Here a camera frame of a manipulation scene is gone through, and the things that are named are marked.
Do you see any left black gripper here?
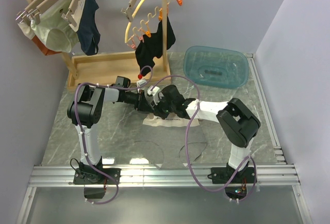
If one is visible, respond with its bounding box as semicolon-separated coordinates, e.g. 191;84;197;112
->
124;90;154;113

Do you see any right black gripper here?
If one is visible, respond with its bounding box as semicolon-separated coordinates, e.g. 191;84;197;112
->
152;94;176;120

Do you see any grey and cream underwear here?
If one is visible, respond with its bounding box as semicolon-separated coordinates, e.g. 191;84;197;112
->
134;113;209;169

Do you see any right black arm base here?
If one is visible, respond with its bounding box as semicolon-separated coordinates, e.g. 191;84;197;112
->
207;166;257;201

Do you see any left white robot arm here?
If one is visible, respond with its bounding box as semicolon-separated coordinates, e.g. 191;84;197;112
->
67;76;152;184

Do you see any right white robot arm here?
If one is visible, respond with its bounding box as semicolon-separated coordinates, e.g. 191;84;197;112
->
147;85;261;183

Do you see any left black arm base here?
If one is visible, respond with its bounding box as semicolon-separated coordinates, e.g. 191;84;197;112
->
73;165;121;200

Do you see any black underwear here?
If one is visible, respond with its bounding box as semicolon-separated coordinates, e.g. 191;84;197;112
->
135;21;163;76

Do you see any curved yellow clip hanger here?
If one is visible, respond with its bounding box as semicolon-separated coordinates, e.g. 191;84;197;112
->
124;0;187;50

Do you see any navy blue underwear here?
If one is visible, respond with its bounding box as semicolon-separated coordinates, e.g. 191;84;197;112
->
77;0;101;56

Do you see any orange underwear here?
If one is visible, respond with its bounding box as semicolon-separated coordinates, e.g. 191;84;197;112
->
32;36;61;56

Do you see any light green underwear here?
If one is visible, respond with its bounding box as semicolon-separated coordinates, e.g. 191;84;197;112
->
30;0;79;53

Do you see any wooden drying rack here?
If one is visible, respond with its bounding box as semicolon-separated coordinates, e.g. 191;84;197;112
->
27;0;170;91

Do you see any blue plastic basin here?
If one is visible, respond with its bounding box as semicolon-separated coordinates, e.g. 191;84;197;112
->
183;46;249;89

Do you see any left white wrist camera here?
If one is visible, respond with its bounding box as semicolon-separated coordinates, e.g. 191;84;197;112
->
136;74;147;88

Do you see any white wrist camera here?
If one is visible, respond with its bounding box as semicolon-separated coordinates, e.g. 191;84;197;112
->
147;86;163;105
136;74;147;88

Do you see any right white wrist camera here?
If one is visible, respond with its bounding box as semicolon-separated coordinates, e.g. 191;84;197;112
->
147;86;163;105

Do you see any aluminium mounting rail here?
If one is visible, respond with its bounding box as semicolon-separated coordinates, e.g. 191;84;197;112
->
17;164;312;223

